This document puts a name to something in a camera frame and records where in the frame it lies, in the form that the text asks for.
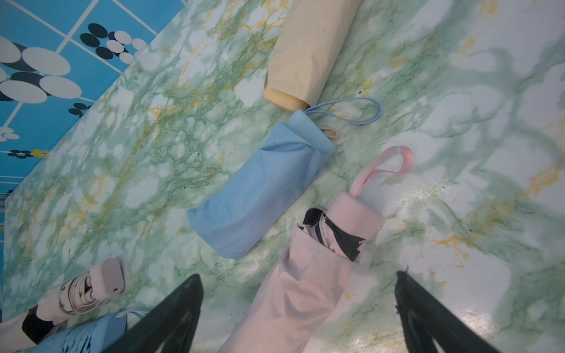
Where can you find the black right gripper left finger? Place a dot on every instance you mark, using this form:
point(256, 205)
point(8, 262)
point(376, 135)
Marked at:
point(170, 326)

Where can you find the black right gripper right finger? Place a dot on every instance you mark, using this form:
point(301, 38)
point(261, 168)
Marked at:
point(429, 325)

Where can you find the pink sleeved umbrella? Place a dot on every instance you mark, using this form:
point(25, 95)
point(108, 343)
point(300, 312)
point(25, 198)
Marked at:
point(305, 285)

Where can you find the blue sleeved umbrella right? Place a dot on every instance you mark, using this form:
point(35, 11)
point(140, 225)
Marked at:
point(234, 219)

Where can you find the beige sleeved umbrella far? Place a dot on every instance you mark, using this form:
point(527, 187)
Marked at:
point(306, 51)

